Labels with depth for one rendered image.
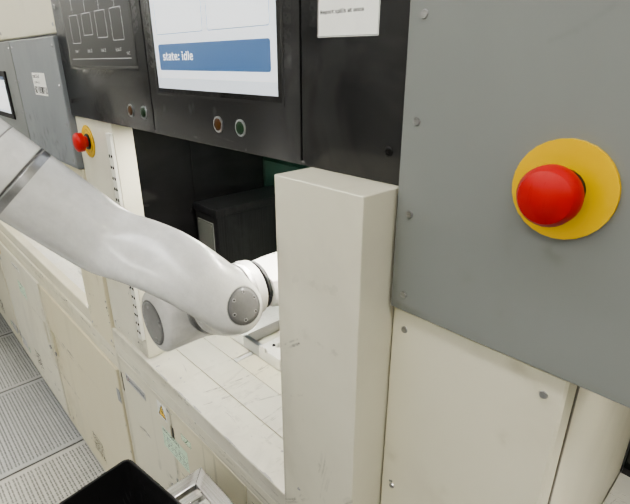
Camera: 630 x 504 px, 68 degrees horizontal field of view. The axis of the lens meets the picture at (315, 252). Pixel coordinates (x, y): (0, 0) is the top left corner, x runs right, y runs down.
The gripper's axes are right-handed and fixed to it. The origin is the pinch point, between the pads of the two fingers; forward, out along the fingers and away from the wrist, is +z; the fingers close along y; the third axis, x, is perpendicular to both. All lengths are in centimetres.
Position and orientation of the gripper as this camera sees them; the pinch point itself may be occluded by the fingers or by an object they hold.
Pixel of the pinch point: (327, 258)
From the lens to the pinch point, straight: 80.5
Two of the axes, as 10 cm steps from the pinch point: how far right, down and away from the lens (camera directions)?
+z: 7.3, -2.5, 6.3
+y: 6.8, 2.7, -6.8
